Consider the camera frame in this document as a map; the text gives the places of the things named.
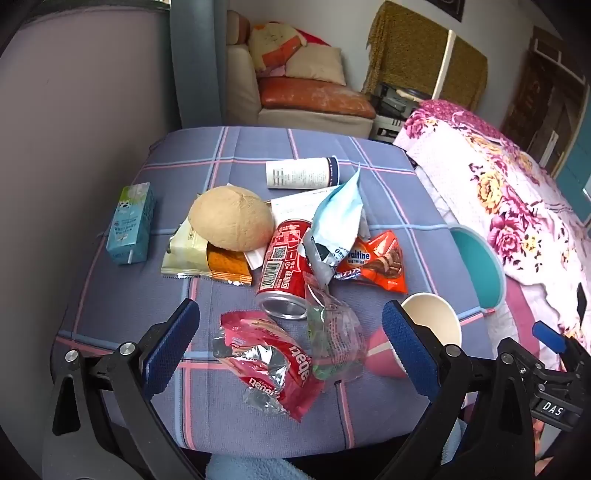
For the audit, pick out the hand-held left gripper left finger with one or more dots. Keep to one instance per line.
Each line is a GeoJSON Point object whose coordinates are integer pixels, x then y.
{"type": "Point", "coordinates": [171, 346]}

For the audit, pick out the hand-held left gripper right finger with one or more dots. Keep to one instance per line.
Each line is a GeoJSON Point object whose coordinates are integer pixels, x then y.
{"type": "Point", "coordinates": [408, 350]}

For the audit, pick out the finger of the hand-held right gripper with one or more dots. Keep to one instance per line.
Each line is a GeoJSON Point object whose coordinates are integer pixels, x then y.
{"type": "Point", "coordinates": [549, 334]}
{"type": "Point", "coordinates": [581, 300]}

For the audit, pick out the pink paper cup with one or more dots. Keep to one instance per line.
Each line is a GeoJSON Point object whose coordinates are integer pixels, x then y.
{"type": "Point", "coordinates": [434, 318]}

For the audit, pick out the clear plastic wrapper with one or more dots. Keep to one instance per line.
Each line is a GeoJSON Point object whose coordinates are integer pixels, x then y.
{"type": "Point", "coordinates": [332, 337]}

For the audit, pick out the orange snack wrapper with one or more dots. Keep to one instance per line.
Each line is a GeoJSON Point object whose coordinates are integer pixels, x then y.
{"type": "Point", "coordinates": [378, 263]}

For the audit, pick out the yellow orange snack packet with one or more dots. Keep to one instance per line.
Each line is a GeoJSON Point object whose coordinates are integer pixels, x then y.
{"type": "Point", "coordinates": [189, 254]}

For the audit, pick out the teal trash bin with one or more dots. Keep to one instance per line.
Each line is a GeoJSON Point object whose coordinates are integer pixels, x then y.
{"type": "Point", "coordinates": [475, 267]}

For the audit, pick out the red snack wrapper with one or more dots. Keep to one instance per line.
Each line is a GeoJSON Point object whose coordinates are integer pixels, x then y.
{"type": "Point", "coordinates": [286, 364]}

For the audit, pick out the silver blue foil wrapper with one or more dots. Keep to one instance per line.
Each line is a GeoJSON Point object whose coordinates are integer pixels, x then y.
{"type": "Point", "coordinates": [323, 258]}

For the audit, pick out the teal milk carton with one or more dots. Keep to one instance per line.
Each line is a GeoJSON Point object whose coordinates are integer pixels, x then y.
{"type": "Point", "coordinates": [131, 221]}

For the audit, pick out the red soda can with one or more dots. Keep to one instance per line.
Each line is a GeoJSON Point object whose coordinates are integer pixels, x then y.
{"type": "Point", "coordinates": [284, 263]}

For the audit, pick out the brown coconut shell half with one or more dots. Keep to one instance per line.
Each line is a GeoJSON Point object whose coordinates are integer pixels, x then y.
{"type": "Point", "coordinates": [231, 217]}

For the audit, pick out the light blue foil pouch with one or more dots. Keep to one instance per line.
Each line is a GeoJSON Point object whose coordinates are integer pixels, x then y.
{"type": "Point", "coordinates": [339, 207]}

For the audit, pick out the white medicine box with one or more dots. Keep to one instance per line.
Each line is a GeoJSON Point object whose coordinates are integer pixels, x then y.
{"type": "Point", "coordinates": [295, 207]}

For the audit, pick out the white cup dark blue rim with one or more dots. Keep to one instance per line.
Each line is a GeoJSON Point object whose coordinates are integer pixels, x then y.
{"type": "Point", "coordinates": [300, 173]}

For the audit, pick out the purple plaid blanket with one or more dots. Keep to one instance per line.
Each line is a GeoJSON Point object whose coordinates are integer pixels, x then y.
{"type": "Point", "coordinates": [115, 314]}

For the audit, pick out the pink floral quilt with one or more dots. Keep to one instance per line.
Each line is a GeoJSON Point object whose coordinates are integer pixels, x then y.
{"type": "Point", "coordinates": [508, 194]}

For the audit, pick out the teal cabinet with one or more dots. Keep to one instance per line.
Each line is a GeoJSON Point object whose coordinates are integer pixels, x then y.
{"type": "Point", "coordinates": [577, 157]}

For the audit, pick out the person's light blue clothing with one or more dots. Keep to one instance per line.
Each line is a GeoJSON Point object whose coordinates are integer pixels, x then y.
{"type": "Point", "coordinates": [249, 468]}

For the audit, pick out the brown wooden cabinet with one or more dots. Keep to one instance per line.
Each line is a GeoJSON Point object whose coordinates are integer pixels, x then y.
{"type": "Point", "coordinates": [535, 92]}

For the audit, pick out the black electronic device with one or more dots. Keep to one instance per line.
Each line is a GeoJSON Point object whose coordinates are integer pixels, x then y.
{"type": "Point", "coordinates": [392, 97]}

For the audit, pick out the orange seat cushion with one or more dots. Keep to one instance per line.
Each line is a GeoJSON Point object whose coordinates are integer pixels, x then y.
{"type": "Point", "coordinates": [314, 97]}

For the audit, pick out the beige sofa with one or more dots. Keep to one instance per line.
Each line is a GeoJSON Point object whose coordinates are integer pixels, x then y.
{"type": "Point", "coordinates": [240, 83]}

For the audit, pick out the cream pillow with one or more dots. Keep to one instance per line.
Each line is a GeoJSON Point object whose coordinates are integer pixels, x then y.
{"type": "Point", "coordinates": [318, 64]}

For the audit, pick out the leopard print cloth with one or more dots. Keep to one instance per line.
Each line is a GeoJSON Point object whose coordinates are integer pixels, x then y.
{"type": "Point", "coordinates": [401, 46]}

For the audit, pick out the yellow orange plush pillow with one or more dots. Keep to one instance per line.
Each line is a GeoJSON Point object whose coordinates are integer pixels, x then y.
{"type": "Point", "coordinates": [272, 46]}

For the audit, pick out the brown beige cushion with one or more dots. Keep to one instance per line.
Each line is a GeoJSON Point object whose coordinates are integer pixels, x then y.
{"type": "Point", "coordinates": [236, 27]}

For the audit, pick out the white frame bar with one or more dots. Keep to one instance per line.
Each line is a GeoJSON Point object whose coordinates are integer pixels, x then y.
{"type": "Point", "coordinates": [444, 64]}

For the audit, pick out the dark wall poster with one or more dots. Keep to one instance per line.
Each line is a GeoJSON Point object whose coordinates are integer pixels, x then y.
{"type": "Point", "coordinates": [445, 7]}

